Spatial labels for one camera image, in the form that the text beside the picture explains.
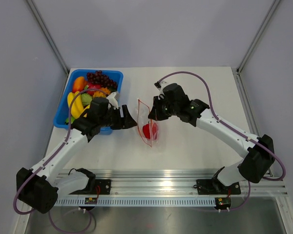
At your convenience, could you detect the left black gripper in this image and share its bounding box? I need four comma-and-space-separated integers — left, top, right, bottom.
99, 105, 137, 130

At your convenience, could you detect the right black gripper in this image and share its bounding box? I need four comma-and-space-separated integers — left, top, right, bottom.
149, 95, 179, 121

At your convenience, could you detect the clear zip top bag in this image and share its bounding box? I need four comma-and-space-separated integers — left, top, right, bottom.
136, 98, 160, 148

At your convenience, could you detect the red bell pepper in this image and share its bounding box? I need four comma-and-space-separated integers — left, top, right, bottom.
142, 122, 159, 140

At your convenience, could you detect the large yellow banana bunch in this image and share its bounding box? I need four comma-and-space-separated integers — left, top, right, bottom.
80, 105, 90, 117

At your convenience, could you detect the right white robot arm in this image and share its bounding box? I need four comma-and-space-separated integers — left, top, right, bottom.
148, 82, 274, 193

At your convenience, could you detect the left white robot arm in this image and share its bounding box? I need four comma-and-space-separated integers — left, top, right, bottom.
14, 97, 137, 214

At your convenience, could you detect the orange spiky fruit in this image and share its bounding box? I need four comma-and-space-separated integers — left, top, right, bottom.
92, 87, 111, 98

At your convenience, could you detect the green white cabbage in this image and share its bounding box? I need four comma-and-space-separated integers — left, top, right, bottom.
81, 93, 93, 106

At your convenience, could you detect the pink dragon fruit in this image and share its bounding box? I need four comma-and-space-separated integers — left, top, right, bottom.
84, 83, 101, 90

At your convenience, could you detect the small yellow banana bunch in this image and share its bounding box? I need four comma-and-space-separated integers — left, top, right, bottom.
67, 91, 84, 119

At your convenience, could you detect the purple grape bunch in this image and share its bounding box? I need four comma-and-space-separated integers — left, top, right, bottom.
86, 70, 118, 90

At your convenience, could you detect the green lime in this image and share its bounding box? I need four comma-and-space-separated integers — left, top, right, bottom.
64, 117, 75, 125

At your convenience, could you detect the orange mango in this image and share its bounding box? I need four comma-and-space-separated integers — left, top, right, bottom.
72, 77, 87, 93

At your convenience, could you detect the blue plastic bin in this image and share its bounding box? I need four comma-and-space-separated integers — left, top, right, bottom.
53, 69, 124, 136

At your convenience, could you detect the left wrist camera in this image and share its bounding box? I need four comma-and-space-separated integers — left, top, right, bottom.
106, 92, 119, 108

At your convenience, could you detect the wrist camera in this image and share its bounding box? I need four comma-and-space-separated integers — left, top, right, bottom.
106, 92, 119, 108
154, 80, 167, 90

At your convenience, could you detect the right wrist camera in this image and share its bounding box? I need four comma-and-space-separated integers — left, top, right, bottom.
154, 80, 167, 90

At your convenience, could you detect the aluminium mounting rail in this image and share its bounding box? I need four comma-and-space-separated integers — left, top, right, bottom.
88, 169, 288, 197

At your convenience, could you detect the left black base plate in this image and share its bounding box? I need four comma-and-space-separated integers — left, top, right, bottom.
87, 179, 111, 195

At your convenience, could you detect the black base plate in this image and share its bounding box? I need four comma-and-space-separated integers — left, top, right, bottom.
193, 179, 241, 195
87, 179, 111, 195

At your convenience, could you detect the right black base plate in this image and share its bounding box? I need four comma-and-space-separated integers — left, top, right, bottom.
193, 179, 241, 195

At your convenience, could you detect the white slotted cable duct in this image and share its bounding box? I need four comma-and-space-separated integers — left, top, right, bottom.
55, 197, 216, 207

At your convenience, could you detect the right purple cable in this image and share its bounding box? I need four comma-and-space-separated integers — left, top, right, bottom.
157, 71, 286, 213

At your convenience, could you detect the left aluminium frame post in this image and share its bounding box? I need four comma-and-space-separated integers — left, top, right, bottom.
24, 0, 70, 76

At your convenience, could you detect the aluminium frame post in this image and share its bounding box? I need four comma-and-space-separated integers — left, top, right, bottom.
236, 0, 283, 75
24, 0, 70, 76

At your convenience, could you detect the right aluminium frame post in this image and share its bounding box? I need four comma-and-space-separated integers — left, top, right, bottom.
236, 0, 283, 75

